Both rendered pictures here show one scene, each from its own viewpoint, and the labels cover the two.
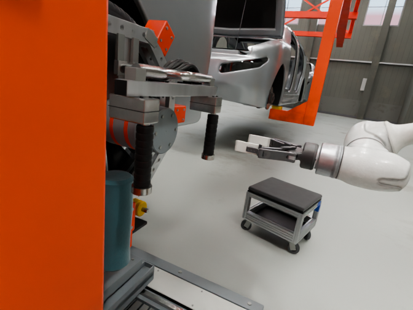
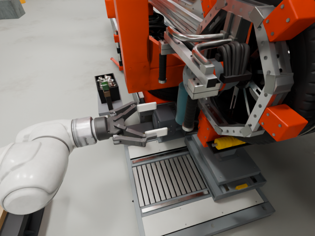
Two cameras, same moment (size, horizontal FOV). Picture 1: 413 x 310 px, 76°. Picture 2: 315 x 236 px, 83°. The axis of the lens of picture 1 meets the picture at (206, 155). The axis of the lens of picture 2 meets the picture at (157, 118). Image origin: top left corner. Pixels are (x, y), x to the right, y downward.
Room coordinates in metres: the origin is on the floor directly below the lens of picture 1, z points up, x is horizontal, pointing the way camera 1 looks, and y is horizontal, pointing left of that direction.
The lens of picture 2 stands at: (1.13, -0.39, 1.24)
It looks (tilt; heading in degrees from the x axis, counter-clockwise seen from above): 43 degrees down; 141
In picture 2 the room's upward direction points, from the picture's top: straight up
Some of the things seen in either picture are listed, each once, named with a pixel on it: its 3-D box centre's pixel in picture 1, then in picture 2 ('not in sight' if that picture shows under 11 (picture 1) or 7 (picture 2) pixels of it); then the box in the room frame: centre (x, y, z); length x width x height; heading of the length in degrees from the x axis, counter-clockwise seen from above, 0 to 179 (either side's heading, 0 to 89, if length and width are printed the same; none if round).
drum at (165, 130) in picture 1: (136, 124); (210, 76); (0.74, 0.21, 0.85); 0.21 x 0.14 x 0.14; 67
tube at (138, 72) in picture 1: (128, 54); (196, 24); (0.63, 0.21, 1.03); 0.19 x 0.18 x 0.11; 67
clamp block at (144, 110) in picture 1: (134, 107); (169, 46); (0.53, 0.16, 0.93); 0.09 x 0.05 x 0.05; 67
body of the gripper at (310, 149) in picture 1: (299, 154); (110, 126); (0.72, -0.26, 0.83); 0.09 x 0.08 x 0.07; 66
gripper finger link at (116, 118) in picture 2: (276, 152); (126, 114); (0.71, -0.19, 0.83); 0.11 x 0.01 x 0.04; 106
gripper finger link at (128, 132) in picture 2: (281, 146); (130, 133); (0.79, -0.23, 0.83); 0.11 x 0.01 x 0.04; 27
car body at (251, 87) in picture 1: (252, 58); not in sight; (5.57, -0.66, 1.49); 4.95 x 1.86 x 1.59; 157
